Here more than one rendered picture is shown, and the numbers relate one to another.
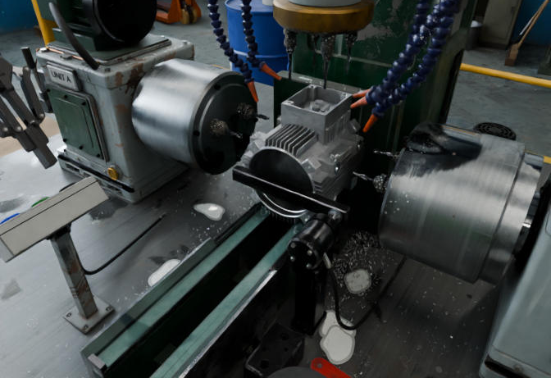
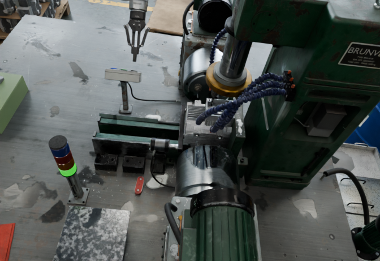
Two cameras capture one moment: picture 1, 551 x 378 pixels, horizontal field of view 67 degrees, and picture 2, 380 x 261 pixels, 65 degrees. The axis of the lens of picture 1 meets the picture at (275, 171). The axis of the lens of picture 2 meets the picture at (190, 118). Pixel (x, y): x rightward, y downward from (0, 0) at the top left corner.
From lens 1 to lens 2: 0.93 m
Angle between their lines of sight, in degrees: 40
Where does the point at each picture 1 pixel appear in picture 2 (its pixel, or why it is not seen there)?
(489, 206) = (183, 183)
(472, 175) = (191, 171)
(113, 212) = (169, 86)
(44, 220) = (117, 76)
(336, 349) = (151, 183)
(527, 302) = not seen: hidden behind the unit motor
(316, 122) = not seen: hidden behind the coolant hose
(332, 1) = (217, 78)
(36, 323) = (115, 98)
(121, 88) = (190, 47)
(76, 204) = (128, 77)
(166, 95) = (192, 62)
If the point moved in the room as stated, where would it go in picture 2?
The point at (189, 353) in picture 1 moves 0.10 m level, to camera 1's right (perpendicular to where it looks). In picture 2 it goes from (113, 137) to (121, 154)
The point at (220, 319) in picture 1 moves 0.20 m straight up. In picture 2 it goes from (128, 139) to (126, 111)
